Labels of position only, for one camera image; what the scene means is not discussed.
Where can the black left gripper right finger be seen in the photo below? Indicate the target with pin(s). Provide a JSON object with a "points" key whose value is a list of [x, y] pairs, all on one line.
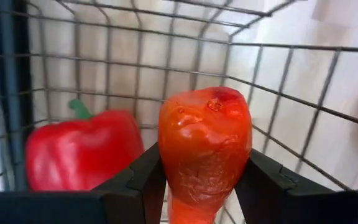
{"points": [[306, 208]]}

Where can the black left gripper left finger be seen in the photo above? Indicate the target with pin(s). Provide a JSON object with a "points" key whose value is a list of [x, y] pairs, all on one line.
{"points": [[73, 208]]}

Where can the red bell pepper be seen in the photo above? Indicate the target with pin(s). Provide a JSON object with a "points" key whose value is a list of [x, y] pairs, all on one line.
{"points": [[79, 155]]}

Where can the orange-red carrot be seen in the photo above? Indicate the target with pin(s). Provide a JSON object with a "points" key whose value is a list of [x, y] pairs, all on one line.
{"points": [[204, 140]]}

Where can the black aluminium table frame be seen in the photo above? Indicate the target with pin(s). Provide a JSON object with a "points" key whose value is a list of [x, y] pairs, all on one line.
{"points": [[11, 93]]}

